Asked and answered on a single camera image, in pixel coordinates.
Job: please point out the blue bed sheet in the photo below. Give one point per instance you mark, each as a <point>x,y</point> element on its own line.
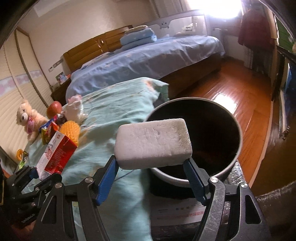
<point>177,61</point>

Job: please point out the round grey trash bin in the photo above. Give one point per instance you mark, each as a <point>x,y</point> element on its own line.
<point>215,134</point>

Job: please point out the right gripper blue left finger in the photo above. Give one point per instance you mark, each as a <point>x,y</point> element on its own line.
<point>104,179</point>

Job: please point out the red apple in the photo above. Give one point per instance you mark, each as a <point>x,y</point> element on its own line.
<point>54,109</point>

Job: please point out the wooden headboard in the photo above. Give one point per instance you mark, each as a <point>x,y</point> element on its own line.
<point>94,47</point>

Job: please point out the dark red hanging coat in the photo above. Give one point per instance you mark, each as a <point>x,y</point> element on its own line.
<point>255,31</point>

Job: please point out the folded blue quilt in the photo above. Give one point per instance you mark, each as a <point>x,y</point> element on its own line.
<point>136,33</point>

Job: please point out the dark wooden nightstand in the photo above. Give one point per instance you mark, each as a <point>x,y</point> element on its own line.
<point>60,93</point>

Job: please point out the orange spiky ball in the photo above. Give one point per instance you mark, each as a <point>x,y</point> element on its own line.
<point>72,130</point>

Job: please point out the red snack wrapper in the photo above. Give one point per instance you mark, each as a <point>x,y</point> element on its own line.
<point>48,130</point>

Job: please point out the orange ring toy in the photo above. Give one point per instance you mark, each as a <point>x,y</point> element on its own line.
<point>19,155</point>

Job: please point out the framed photo on nightstand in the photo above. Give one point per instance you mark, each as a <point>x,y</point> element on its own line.
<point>61,78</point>

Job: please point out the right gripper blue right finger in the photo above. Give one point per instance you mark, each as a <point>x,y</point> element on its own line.
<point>198,180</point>

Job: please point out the white foam block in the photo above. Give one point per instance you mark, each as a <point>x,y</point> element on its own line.
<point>152,144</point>

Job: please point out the white tissue paper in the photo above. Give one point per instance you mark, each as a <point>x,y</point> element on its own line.
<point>74,111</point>

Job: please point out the white bed guard rail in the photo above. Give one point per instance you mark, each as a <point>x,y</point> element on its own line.
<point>173,26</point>

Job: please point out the red white carton box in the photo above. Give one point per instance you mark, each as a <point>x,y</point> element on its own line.
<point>56,155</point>

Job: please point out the teal floral blanket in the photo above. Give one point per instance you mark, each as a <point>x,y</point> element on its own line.
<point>125,213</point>

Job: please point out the cream teddy bear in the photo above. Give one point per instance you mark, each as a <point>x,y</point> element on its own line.
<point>30,119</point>

